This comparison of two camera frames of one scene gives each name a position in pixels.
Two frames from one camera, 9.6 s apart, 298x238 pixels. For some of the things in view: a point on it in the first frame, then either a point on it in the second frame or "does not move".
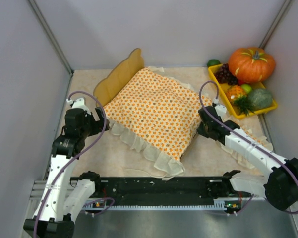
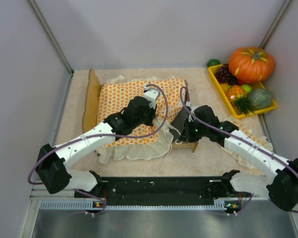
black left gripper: x=96 y=123 -> x=147 y=114
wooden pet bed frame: x=115 y=77 -> x=90 y=96
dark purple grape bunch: x=224 y=76 does not move
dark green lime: x=212 y=62 does not move
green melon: x=260 y=98 does not move
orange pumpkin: x=252 y=64 does not move
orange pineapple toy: x=237 y=97 does not move
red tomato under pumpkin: x=241 y=82 does not move
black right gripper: x=204 y=123 -> x=184 y=128
